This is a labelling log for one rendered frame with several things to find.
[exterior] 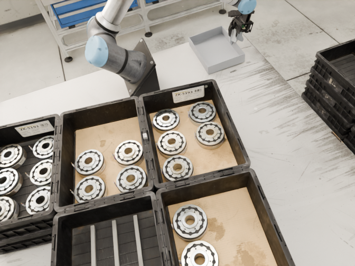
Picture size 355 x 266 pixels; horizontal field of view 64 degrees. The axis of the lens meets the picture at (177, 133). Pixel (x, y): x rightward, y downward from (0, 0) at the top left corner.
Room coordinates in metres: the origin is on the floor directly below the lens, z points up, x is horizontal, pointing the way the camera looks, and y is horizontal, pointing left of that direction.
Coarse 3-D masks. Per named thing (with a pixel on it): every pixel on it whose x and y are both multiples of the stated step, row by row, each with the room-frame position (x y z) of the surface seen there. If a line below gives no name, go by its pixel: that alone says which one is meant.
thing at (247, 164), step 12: (192, 84) 0.78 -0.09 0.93; (216, 84) 0.76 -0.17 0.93; (144, 96) 0.76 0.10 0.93; (144, 108) 0.70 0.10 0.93; (144, 120) 0.64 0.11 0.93; (228, 120) 0.58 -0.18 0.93; (240, 144) 0.49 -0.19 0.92; (228, 168) 0.40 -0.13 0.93; (240, 168) 0.39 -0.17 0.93; (156, 180) 0.40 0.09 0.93
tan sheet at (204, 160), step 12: (180, 108) 0.76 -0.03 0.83; (180, 120) 0.70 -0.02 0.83; (216, 120) 0.67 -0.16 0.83; (156, 132) 0.66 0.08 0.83; (180, 132) 0.64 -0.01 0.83; (192, 132) 0.63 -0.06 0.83; (192, 144) 0.58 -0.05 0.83; (228, 144) 0.55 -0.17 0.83; (192, 156) 0.53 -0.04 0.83; (204, 156) 0.52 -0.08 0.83; (216, 156) 0.51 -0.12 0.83; (228, 156) 0.50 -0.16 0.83; (204, 168) 0.47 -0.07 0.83; (216, 168) 0.46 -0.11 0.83
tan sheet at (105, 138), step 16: (96, 128) 0.73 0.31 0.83; (112, 128) 0.71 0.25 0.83; (128, 128) 0.70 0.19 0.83; (80, 144) 0.66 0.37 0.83; (96, 144) 0.65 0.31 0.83; (112, 144) 0.64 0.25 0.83; (112, 160) 0.56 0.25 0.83; (144, 160) 0.54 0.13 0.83; (80, 176) 0.52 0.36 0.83; (112, 176) 0.50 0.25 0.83; (112, 192) 0.44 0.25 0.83
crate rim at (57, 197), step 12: (84, 108) 0.75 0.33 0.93; (60, 120) 0.71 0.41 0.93; (60, 132) 0.65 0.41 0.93; (144, 132) 0.59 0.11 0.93; (60, 144) 0.60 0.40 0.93; (144, 144) 0.54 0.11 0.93; (60, 156) 0.55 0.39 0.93; (144, 156) 0.49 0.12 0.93; (60, 168) 0.50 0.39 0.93; (60, 180) 0.46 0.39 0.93; (72, 204) 0.37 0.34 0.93; (84, 204) 0.36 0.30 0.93
